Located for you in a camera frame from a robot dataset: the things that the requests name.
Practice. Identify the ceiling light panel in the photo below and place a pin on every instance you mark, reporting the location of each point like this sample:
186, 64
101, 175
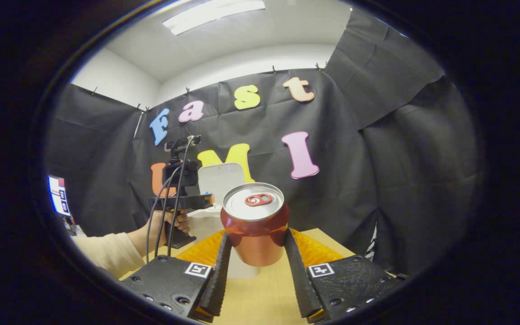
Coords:
212, 16

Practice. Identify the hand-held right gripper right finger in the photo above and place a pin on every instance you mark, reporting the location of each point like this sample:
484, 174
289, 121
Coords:
300, 289

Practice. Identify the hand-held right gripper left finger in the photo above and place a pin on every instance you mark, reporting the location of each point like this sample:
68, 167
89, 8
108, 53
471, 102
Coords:
219, 289

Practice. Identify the bright display screen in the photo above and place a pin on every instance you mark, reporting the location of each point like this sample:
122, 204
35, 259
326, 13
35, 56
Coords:
59, 196

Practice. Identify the white side table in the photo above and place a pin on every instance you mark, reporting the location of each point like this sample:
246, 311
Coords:
76, 229

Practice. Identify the wooden desktop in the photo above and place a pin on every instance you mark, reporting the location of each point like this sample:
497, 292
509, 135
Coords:
260, 298

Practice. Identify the red pop can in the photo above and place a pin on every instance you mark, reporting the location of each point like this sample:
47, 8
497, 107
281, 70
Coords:
255, 239

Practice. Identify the black backdrop cloth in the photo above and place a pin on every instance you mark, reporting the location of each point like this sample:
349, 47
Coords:
400, 158

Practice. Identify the white desktop garbage bin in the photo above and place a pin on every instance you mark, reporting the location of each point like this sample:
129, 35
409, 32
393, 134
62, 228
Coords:
219, 180

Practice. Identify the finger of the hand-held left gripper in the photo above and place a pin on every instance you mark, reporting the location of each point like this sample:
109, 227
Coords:
211, 201

